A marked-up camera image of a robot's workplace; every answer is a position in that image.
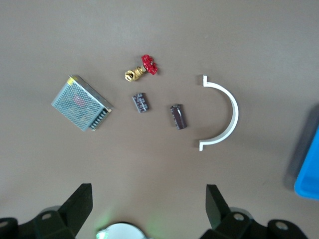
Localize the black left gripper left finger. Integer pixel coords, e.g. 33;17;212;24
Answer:
0;183;93;239

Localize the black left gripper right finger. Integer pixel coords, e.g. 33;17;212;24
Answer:
199;184;309;239

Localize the long black electrolytic capacitor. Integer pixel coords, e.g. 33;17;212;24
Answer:
169;103;187;130

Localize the blue plastic tray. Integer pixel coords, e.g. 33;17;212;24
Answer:
294;124;319;201

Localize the metal mesh power supply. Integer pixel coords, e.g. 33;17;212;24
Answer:
51;74;114;132

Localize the white semicircular pipe clamp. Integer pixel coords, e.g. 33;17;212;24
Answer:
198;74;239;152

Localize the brass valve red handwheel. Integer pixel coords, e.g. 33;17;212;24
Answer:
124;54;159;82

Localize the brown table mat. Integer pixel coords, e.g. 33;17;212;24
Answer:
0;0;319;239

